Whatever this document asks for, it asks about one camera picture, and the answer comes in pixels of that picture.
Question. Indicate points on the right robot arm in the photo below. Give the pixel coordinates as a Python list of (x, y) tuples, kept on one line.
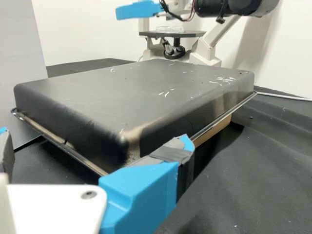
[(234, 7)]

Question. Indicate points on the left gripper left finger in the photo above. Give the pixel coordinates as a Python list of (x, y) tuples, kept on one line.
[(6, 156)]

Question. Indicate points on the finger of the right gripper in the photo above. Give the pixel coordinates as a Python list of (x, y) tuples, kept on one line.
[(136, 11)]

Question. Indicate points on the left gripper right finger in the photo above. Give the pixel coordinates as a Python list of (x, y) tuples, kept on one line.
[(141, 192)]

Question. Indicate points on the cream microscope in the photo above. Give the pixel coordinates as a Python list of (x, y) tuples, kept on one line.
[(207, 48)]

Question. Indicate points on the black tray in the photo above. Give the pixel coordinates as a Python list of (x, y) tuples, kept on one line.
[(136, 97)]

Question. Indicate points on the brown wooden board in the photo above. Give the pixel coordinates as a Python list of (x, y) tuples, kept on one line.
[(214, 132)]

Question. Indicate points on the petri dish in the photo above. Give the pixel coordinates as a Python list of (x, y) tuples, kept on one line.
[(169, 28)]

